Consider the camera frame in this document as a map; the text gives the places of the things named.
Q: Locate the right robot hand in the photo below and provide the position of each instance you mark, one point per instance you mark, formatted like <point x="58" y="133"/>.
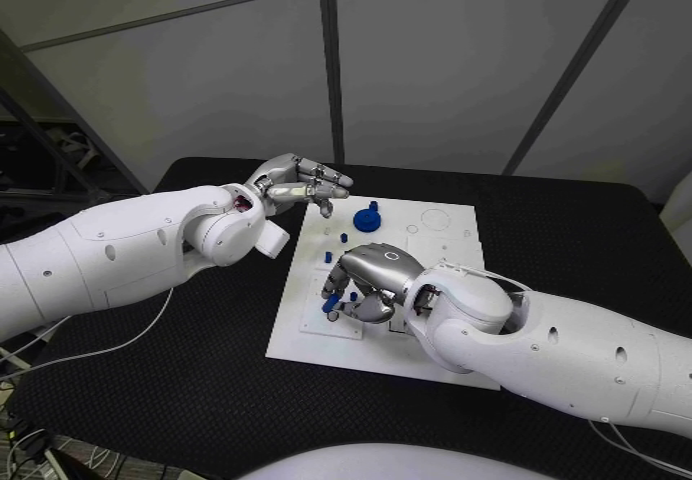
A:
<point x="378" y="268"/>

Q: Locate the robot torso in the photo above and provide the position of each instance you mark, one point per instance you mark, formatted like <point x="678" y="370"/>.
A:
<point x="390" y="463"/>

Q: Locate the long blue cylinder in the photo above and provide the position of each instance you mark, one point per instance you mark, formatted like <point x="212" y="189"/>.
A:
<point x="330" y="303"/>

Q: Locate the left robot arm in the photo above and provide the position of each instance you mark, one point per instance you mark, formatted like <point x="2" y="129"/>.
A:
<point x="108" y="247"/>

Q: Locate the white task board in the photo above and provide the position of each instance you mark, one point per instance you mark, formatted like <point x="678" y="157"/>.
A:
<point x="378" y="348"/>

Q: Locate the blue gear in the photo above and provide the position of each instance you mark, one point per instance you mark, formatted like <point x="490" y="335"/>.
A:
<point x="368" y="221"/>

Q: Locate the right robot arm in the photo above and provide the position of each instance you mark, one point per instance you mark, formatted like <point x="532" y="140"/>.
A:
<point x="567" y="356"/>

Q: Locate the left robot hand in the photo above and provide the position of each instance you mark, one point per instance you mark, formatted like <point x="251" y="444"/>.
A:
<point x="284" y="170"/>

